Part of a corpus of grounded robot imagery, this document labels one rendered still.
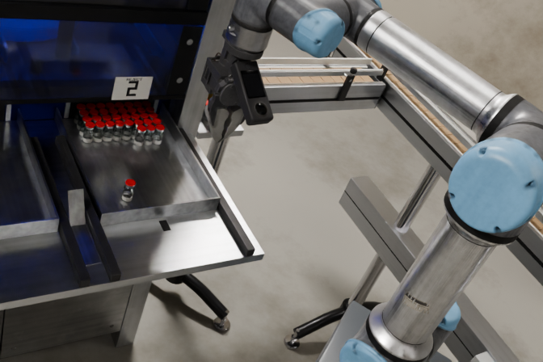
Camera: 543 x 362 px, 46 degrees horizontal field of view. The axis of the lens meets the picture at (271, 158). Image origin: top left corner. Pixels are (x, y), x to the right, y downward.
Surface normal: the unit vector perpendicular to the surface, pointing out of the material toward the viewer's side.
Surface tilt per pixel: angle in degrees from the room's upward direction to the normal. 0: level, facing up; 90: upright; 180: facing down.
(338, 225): 0
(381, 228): 90
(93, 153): 0
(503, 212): 83
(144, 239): 0
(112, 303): 90
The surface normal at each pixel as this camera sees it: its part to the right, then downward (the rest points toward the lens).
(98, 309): 0.46, 0.65
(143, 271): 0.30, -0.76
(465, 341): -0.83, 0.08
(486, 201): -0.59, 0.19
